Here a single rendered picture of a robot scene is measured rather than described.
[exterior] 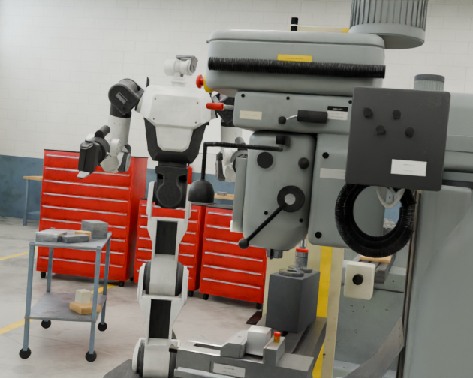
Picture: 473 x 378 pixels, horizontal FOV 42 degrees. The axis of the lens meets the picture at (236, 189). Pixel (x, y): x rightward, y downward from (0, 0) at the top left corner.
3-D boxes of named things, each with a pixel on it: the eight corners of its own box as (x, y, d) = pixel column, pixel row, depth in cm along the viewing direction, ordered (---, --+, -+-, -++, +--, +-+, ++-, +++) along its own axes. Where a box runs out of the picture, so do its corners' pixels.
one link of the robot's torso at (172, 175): (156, 202, 275) (159, 162, 274) (185, 204, 276) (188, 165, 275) (152, 208, 247) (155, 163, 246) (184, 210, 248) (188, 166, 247)
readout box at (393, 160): (343, 183, 132) (353, 85, 131) (346, 182, 141) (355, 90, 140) (441, 192, 128) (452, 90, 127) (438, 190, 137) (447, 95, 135)
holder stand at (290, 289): (264, 326, 217) (269, 270, 216) (285, 314, 237) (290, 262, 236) (296, 333, 212) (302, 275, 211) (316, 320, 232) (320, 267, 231)
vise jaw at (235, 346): (219, 355, 160) (221, 340, 160) (232, 343, 172) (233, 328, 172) (242, 359, 159) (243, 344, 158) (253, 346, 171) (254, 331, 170)
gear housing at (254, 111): (230, 127, 164) (233, 88, 164) (251, 132, 188) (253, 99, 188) (359, 136, 157) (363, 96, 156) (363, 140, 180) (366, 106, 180)
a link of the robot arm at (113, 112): (113, 109, 260) (117, 77, 256) (134, 113, 260) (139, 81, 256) (106, 115, 249) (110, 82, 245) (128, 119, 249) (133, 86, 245)
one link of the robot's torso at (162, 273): (143, 289, 263) (151, 180, 261) (184, 292, 264) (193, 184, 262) (139, 298, 248) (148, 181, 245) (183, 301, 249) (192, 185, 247)
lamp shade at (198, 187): (186, 199, 175) (188, 178, 174) (211, 201, 176) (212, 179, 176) (190, 202, 168) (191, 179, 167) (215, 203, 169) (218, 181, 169)
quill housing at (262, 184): (235, 247, 167) (245, 128, 166) (251, 238, 187) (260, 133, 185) (305, 255, 163) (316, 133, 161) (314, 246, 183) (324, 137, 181)
